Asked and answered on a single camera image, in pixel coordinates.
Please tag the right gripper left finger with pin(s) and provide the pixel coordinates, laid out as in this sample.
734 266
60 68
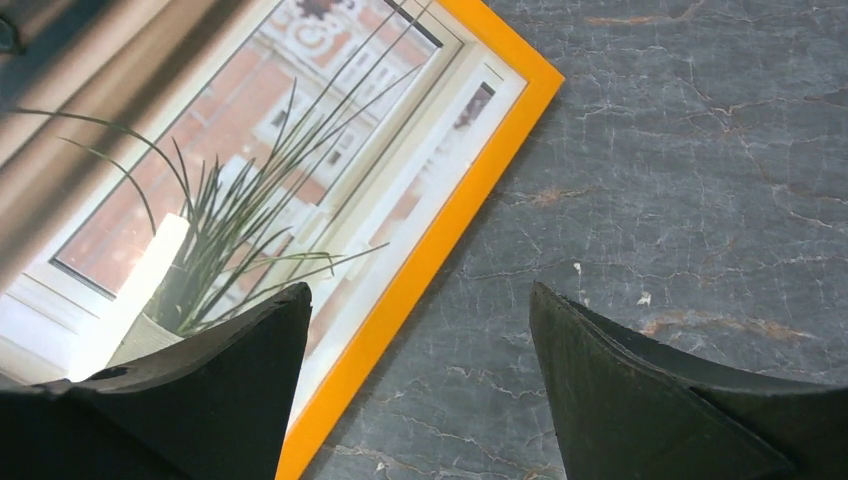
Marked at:
212 406

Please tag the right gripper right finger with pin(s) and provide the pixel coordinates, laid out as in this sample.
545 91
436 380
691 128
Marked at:
625 406

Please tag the wooden picture frame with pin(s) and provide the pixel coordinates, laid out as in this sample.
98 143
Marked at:
479 119

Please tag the window plant photo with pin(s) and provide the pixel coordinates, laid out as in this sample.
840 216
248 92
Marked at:
232 166

